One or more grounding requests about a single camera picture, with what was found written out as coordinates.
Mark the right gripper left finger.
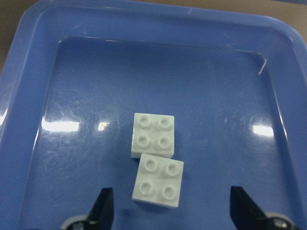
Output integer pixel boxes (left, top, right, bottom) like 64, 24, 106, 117
86, 187, 114, 230

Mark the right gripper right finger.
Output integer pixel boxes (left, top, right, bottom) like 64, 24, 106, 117
230, 186, 270, 230

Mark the white block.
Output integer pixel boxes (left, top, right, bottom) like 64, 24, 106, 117
132, 154, 184, 208
130, 113, 175, 159

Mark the blue plastic tray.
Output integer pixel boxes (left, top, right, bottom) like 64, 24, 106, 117
0, 0, 307, 230

